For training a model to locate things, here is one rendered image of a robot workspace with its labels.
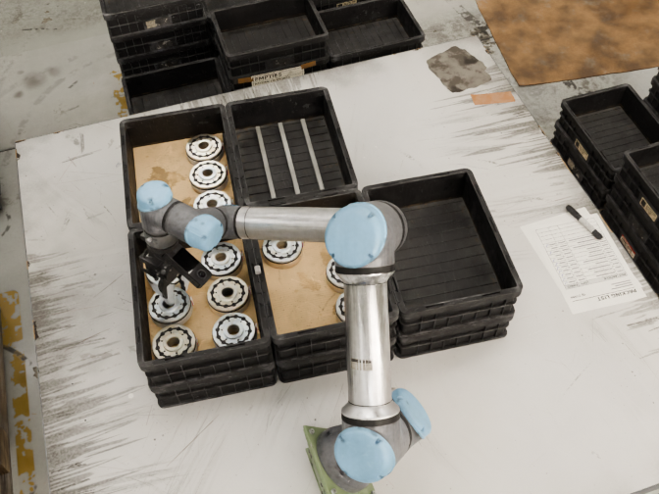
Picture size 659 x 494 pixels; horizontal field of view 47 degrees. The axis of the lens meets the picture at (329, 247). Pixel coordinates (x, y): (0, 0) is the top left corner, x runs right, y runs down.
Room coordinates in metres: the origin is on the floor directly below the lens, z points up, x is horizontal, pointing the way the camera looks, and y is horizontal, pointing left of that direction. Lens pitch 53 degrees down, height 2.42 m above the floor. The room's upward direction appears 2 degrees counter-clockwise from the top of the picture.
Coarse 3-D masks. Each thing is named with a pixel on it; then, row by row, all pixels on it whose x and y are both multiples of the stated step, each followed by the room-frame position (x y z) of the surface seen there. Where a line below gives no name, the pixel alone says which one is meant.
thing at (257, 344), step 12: (132, 228) 1.19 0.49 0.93; (132, 240) 1.15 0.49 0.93; (132, 252) 1.12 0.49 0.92; (252, 252) 1.10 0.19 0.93; (132, 264) 1.08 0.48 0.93; (252, 264) 1.07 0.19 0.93; (132, 276) 1.04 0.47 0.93; (132, 288) 1.01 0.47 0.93; (132, 300) 0.97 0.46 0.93; (264, 312) 0.93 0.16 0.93; (264, 324) 0.89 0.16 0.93; (264, 336) 0.86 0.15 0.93; (216, 348) 0.84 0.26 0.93; (228, 348) 0.84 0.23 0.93; (240, 348) 0.84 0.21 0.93; (252, 348) 0.84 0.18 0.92; (264, 348) 0.85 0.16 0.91; (156, 360) 0.81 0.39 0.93; (168, 360) 0.81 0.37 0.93; (180, 360) 0.81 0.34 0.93; (192, 360) 0.82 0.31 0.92; (204, 360) 0.82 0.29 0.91
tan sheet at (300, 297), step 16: (304, 256) 1.15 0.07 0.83; (320, 256) 1.15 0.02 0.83; (272, 272) 1.11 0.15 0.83; (288, 272) 1.10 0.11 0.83; (304, 272) 1.10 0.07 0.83; (320, 272) 1.10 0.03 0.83; (272, 288) 1.06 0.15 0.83; (288, 288) 1.06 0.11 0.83; (304, 288) 1.05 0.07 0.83; (320, 288) 1.05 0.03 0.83; (272, 304) 1.01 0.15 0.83; (288, 304) 1.01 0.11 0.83; (304, 304) 1.01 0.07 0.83; (320, 304) 1.01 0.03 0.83; (288, 320) 0.96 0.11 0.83; (304, 320) 0.96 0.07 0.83; (320, 320) 0.96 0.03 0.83; (336, 320) 0.96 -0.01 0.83
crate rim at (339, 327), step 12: (336, 192) 1.28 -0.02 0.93; (348, 192) 1.28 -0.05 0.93; (360, 192) 1.28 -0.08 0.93; (276, 204) 1.25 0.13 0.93; (288, 204) 1.25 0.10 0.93; (252, 240) 1.14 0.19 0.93; (264, 276) 1.03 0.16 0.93; (264, 288) 0.99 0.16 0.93; (264, 300) 0.96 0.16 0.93; (396, 312) 0.91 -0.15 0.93; (336, 324) 0.89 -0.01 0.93; (276, 336) 0.86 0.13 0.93; (288, 336) 0.86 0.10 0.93; (300, 336) 0.86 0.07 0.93; (312, 336) 0.87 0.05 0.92
